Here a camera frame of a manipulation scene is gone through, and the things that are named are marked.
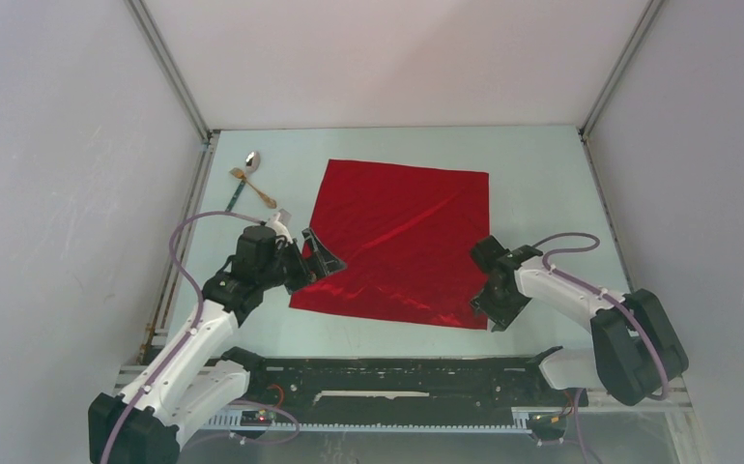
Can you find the red satin napkin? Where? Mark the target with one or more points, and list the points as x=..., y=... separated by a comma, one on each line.
x=405, y=234

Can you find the silver spoon teal handle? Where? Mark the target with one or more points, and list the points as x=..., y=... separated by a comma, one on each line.
x=251, y=164

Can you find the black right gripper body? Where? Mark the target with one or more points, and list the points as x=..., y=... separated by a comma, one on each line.
x=500, y=307

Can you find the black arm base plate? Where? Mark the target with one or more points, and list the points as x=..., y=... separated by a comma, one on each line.
x=486, y=392

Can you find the right aluminium frame post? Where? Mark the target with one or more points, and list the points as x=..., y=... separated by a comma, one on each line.
x=622, y=63

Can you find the left aluminium frame post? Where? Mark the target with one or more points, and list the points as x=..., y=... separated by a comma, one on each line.
x=154, y=39

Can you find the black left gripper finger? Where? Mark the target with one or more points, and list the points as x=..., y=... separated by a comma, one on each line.
x=298, y=268
x=320, y=261

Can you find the gold fork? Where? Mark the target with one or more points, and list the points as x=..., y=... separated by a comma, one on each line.
x=253, y=186

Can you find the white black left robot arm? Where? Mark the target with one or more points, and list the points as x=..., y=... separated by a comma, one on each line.
x=151, y=419

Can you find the aluminium frame post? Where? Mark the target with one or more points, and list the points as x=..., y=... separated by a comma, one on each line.
x=154, y=39
x=622, y=63

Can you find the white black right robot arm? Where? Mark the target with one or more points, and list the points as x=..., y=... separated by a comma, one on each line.
x=635, y=351

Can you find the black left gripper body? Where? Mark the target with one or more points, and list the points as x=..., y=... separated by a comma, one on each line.
x=272, y=275

